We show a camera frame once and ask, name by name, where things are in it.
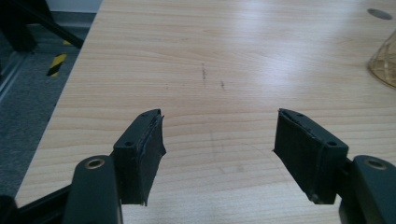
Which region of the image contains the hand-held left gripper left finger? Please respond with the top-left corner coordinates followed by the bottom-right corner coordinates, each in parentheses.
top-left (111, 108), bottom-right (167, 207)

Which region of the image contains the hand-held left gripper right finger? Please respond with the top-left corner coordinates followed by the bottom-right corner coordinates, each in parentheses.
top-left (273, 107), bottom-right (350, 205)

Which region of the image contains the clear amber glass container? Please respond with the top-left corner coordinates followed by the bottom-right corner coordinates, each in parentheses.
top-left (366, 29), bottom-right (396, 90)

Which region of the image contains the yellow black hazard tape strip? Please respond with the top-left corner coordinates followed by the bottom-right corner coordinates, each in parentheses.
top-left (46, 52), bottom-right (68, 78)

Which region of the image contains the grey round table grommet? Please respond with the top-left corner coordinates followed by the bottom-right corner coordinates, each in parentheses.
top-left (366, 7), bottom-right (393, 21)

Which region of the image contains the black metal stand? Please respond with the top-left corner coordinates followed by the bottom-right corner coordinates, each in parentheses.
top-left (0, 0), bottom-right (85, 53)

